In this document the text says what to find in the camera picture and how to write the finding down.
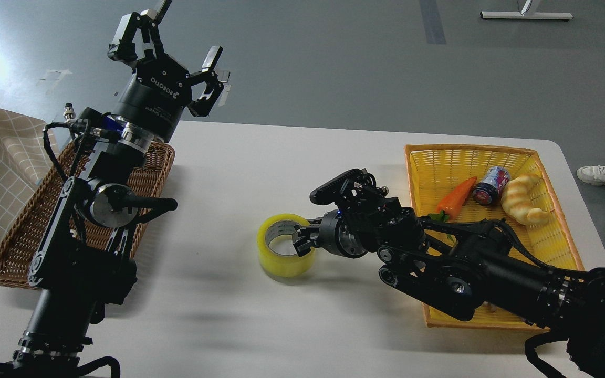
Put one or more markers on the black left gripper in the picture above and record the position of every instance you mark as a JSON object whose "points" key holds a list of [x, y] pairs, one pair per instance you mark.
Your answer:
{"points": [[159, 89]]}

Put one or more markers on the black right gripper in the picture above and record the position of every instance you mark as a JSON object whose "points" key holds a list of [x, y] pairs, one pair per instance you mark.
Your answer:
{"points": [[330, 232]]}

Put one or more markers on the yellow tape roll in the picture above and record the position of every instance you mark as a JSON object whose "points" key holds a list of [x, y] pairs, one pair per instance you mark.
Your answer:
{"points": [[273, 257]]}

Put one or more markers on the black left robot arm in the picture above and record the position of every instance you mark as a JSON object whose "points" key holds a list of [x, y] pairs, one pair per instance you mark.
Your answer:
{"points": [[83, 260]]}

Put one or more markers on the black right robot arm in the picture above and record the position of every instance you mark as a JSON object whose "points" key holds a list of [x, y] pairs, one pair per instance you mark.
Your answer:
{"points": [[457, 267]]}

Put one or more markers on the orange toy carrot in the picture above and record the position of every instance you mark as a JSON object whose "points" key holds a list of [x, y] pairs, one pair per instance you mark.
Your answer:
{"points": [[449, 208]]}

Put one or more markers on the small soda can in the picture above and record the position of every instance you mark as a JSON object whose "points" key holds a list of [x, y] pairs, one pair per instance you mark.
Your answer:
{"points": [[490, 188]]}

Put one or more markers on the toy bread croissant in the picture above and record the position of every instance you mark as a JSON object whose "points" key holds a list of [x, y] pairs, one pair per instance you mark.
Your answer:
{"points": [[516, 202]]}

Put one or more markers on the brown wicker basket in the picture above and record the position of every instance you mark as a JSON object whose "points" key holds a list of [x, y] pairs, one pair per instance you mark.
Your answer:
{"points": [[22, 240]]}

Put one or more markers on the white metal stand base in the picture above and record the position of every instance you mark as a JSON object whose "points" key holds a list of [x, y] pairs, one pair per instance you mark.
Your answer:
{"points": [[528, 11]]}

